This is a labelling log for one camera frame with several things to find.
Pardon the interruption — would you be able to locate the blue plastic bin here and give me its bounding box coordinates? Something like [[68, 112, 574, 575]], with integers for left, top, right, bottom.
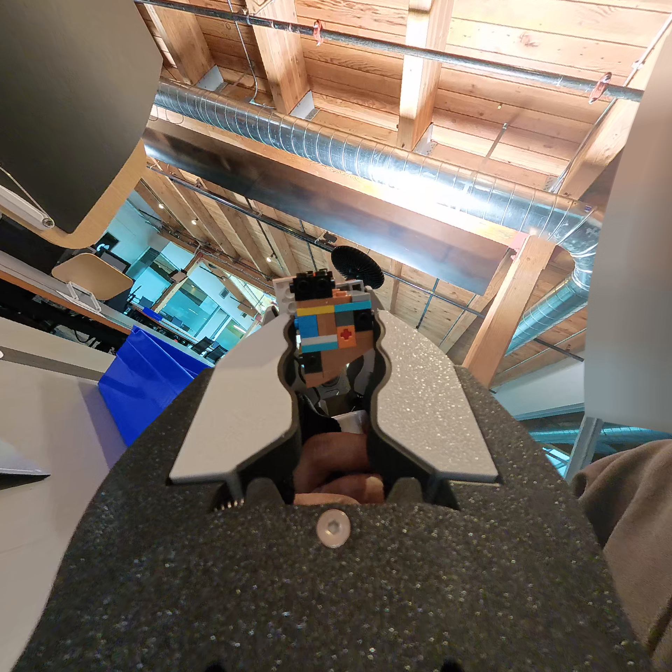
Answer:
[[98, 324, 214, 448]]

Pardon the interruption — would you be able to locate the person's brown hoodie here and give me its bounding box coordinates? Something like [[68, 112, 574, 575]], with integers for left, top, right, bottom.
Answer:
[[571, 438, 672, 663]]

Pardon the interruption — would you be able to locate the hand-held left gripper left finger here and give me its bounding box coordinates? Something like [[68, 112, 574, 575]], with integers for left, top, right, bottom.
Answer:
[[168, 313, 302, 505]]

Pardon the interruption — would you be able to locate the colourful striped brick model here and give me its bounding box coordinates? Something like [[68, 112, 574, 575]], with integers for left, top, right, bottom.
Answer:
[[291, 271, 377, 389]]

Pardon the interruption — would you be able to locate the silver air duct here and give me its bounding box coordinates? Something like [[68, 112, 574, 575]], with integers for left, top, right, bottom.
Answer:
[[152, 81, 604, 359]]

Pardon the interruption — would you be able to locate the grey instruction booklet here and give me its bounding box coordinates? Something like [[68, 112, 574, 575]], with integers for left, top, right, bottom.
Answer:
[[0, 438, 51, 492]]

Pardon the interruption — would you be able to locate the plywood chair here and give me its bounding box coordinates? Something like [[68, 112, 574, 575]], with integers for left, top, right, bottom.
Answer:
[[51, 252, 135, 303]]

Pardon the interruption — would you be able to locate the metal ceiling pipe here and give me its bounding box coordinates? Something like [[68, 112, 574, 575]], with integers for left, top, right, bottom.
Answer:
[[134, 0, 648, 104]]

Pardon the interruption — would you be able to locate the teal air duct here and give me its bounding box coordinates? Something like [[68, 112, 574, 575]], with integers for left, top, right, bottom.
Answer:
[[527, 424, 648, 448]]

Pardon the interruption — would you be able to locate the black ceiling beam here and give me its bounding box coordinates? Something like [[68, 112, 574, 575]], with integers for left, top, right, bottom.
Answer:
[[142, 128, 513, 296]]

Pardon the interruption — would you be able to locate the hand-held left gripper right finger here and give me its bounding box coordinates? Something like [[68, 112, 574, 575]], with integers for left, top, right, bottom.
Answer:
[[367, 310, 498, 505]]

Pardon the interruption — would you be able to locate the white bracket bar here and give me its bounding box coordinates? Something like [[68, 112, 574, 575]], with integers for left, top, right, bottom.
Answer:
[[0, 184, 56, 230]]

